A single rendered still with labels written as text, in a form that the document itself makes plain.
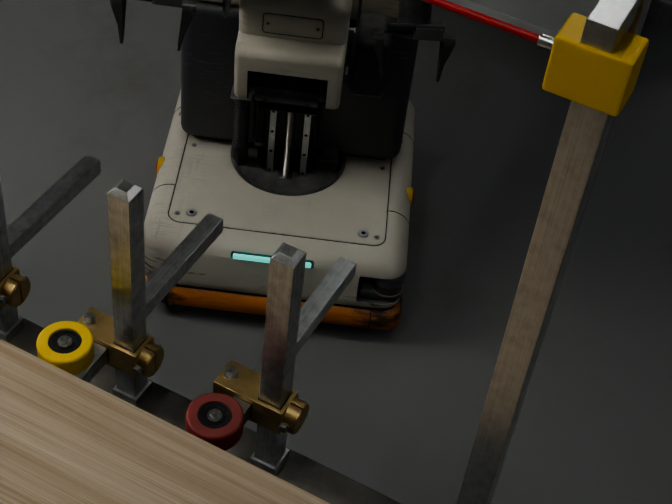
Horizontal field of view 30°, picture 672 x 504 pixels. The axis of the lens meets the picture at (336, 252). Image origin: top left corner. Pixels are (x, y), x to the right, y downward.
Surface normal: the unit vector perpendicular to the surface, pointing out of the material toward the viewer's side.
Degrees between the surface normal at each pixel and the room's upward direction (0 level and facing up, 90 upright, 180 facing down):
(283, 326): 90
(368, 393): 0
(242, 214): 0
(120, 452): 0
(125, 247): 90
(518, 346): 90
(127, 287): 90
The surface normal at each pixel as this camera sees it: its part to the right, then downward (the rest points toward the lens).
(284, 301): -0.46, 0.60
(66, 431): 0.09, -0.70
